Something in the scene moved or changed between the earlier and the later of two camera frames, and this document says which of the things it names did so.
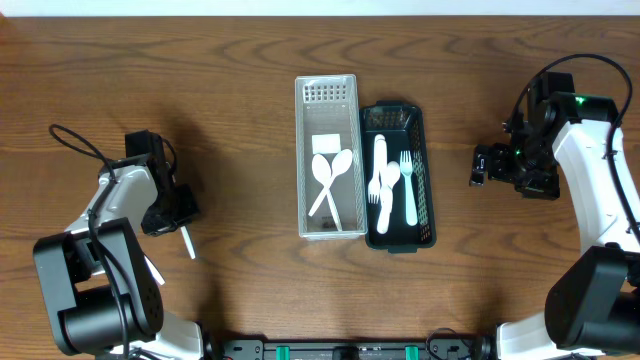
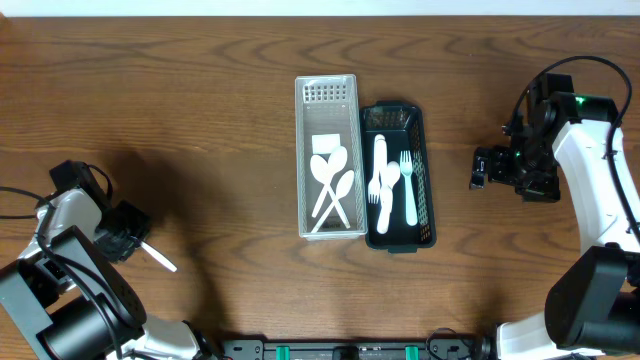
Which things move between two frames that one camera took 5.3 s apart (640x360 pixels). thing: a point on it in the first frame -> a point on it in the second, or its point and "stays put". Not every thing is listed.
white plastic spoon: [154, 271] -> [158, 256]
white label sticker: [326, 144] stays put
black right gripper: [549, 187] stays put
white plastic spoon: [188, 241] -> [342, 189]
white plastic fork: [406, 166] stays put
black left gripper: [167, 218] -> [126, 236]
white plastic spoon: [389, 176] stays put
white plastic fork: [380, 162] stays put
